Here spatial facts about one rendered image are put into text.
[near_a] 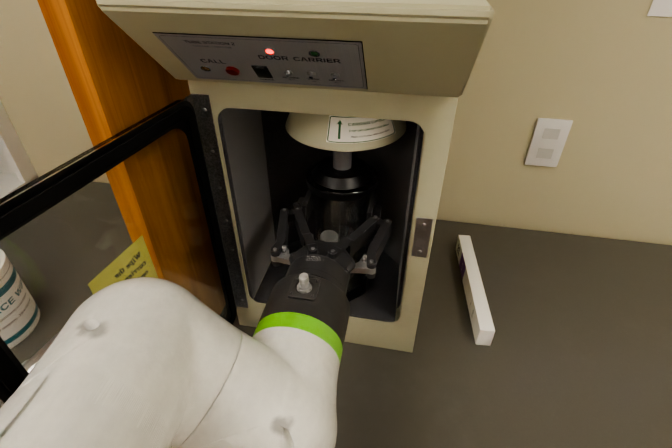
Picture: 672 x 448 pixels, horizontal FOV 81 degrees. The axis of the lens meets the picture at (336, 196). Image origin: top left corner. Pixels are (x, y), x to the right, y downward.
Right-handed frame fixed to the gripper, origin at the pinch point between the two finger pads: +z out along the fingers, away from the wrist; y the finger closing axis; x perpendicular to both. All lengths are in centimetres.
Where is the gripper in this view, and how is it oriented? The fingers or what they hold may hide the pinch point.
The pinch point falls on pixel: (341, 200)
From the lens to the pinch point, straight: 62.1
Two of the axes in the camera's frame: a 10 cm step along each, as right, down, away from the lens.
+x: 0.0, 8.3, 5.6
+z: 1.8, -5.5, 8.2
